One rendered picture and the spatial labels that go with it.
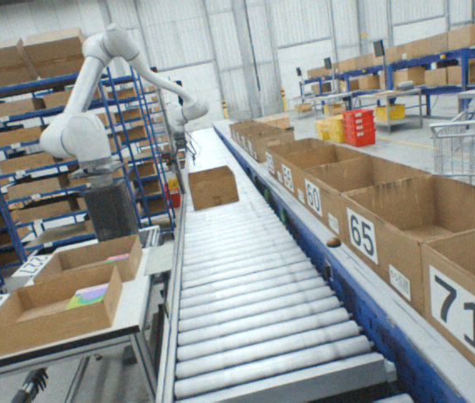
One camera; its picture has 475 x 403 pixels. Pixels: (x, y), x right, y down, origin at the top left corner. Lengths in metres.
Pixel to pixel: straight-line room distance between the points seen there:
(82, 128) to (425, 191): 1.43
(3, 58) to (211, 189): 1.83
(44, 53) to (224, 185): 1.68
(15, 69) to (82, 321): 2.33
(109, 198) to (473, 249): 1.50
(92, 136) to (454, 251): 1.52
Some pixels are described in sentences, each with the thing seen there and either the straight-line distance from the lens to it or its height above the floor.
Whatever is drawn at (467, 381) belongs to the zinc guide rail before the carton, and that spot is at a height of 0.89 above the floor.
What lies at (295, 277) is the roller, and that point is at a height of 0.74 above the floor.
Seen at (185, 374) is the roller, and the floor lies 0.74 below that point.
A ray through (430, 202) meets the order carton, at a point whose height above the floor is 0.96.
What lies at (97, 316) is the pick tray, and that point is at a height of 0.80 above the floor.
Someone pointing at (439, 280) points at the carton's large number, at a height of 1.00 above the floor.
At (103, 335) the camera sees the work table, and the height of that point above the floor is 0.74.
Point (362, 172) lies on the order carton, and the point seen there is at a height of 0.99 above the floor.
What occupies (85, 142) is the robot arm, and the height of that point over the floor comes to 1.30.
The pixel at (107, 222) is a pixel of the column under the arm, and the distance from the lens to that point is 1.90.
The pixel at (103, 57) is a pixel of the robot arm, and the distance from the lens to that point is 2.27.
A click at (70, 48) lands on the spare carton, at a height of 1.92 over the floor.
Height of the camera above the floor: 1.38
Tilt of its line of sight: 16 degrees down
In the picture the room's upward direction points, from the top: 11 degrees counter-clockwise
